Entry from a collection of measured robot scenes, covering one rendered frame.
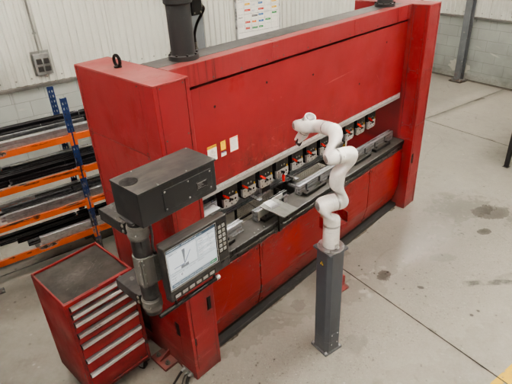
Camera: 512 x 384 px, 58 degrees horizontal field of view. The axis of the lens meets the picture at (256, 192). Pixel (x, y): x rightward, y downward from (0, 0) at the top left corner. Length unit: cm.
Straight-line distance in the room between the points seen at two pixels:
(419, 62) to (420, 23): 39
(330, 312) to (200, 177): 169
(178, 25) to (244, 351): 254
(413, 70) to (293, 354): 310
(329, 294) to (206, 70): 181
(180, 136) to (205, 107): 43
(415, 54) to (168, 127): 320
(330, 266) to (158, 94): 169
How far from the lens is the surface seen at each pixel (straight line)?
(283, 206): 382
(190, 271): 261
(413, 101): 532
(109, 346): 359
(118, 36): 739
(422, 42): 515
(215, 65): 307
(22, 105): 721
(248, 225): 383
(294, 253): 427
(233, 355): 398
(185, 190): 239
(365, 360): 398
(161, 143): 266
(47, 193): 519
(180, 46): 301
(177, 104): 267
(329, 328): 377
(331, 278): 344
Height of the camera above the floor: 299
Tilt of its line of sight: 29 degrees down
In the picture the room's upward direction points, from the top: 3 degrees counter-clockwise
